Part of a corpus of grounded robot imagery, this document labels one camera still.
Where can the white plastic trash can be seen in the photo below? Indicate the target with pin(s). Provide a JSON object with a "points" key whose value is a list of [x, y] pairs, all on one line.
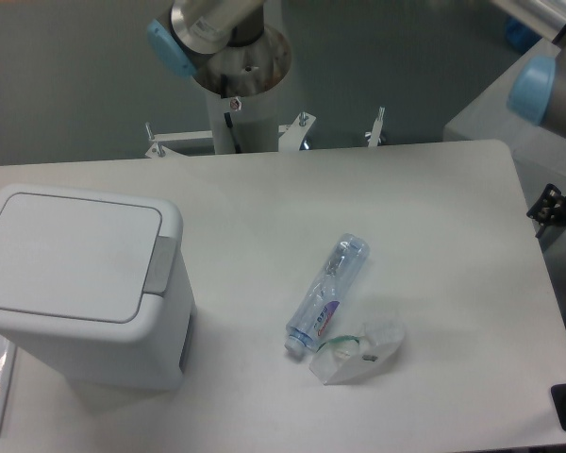
{"points": [[146, 352]]}

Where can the silver robot arm blue cap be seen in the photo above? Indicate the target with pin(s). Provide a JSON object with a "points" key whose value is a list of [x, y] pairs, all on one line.
{"points": [[190, 33]]}

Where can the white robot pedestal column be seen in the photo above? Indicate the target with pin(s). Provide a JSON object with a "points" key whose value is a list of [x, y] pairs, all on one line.
{"points": [[245, 81]]}

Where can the clear plastic water bottle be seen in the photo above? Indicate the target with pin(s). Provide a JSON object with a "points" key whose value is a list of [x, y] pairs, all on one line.
{"points": [[307, 327]]}

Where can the grey lid push button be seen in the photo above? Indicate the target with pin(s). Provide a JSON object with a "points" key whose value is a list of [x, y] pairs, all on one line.
{"points": [[160, 266]]}

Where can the blue object in background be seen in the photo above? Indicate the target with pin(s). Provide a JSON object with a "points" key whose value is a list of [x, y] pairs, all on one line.
{"points": [[519, 36]]}

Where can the white pedestal foot bracket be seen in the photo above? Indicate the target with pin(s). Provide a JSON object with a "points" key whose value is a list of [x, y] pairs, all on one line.
{"points": [[230, 138]]}

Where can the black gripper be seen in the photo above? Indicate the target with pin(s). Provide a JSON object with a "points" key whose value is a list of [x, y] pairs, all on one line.
{"points": [[549, 210]]}

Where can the levelling bolt with bracket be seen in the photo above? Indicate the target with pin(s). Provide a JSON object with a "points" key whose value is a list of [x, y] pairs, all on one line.
{"points": [[375, 136]]}

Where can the crumpled clear plastic packaging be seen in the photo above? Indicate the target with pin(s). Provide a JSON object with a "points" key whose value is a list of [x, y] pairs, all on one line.
{"points": [[347, 359]]}

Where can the white trash can lid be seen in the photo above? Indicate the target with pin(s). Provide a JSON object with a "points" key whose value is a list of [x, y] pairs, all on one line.
{"points": [[74, 258]]}

